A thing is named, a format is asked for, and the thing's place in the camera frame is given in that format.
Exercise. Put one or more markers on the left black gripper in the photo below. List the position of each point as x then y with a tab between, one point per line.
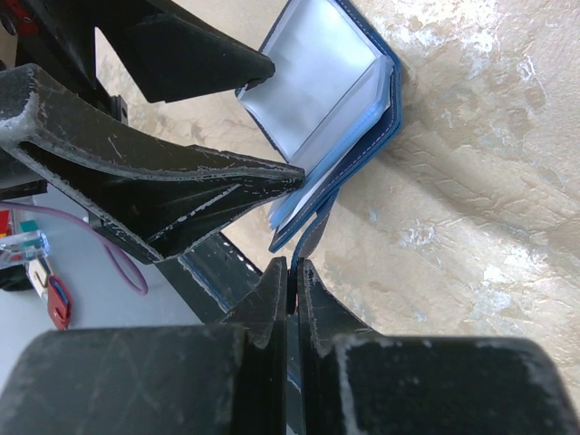
171	54

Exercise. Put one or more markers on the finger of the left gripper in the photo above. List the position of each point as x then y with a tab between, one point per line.
157	196

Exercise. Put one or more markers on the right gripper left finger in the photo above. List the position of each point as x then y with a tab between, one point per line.
222	378

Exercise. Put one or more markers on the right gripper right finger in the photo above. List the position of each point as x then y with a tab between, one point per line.
358	381

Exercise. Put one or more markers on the blue leather card holder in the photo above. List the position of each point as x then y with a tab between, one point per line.
332	104

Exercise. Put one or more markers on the red phone case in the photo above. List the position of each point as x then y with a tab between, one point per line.
60	303

